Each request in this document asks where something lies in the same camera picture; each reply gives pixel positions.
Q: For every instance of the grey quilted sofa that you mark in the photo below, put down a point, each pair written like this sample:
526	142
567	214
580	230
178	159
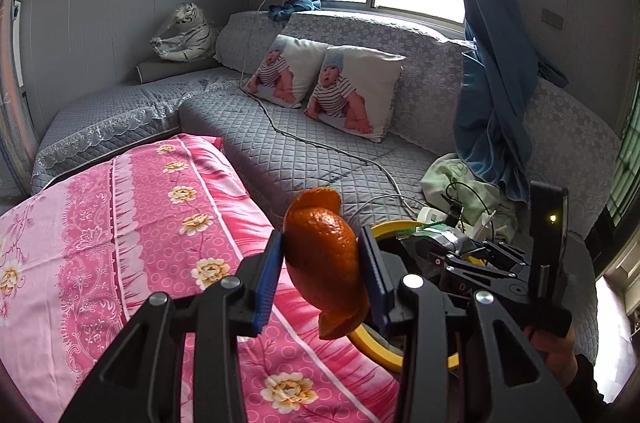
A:
310	118

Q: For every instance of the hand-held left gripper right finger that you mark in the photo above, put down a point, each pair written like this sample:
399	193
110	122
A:
372	273

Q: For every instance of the orange peel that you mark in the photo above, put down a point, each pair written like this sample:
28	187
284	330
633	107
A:
320	253

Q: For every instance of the pale green cloth bag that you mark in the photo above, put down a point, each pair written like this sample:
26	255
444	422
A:
450	175

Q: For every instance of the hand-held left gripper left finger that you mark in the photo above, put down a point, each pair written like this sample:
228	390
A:
267	283

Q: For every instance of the baby print cushion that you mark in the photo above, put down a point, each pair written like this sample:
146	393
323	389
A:
350	93
280	73

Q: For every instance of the white power strip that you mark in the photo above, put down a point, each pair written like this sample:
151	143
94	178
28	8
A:
430	215

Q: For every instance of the person's right forearm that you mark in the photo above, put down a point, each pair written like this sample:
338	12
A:
585	383

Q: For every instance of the pink floral tablecloth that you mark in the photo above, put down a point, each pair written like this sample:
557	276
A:
150	213

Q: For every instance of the long blue curtain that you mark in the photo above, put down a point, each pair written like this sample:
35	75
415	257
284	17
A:
490	78

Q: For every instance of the person's right hand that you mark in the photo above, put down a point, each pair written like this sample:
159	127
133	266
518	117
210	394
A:
555	358

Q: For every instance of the barred side window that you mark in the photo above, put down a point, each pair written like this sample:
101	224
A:
625	163

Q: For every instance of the grey bolster pillow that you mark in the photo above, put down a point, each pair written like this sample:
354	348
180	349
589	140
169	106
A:
165	70

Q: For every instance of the white wall switch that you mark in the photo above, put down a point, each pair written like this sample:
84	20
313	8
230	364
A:
553	18

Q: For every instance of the black power adapter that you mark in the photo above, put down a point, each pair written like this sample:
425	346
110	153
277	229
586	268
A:
452	213

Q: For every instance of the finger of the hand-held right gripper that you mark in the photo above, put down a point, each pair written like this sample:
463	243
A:
422	260
490	255

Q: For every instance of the striped sheet covered wardrobe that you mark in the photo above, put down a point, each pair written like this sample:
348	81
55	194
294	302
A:
15	103

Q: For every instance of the yellow round trash bin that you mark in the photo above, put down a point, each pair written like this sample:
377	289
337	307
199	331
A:
390	228

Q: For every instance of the white tiger plush toy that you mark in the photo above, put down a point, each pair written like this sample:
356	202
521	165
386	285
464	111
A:
190	33

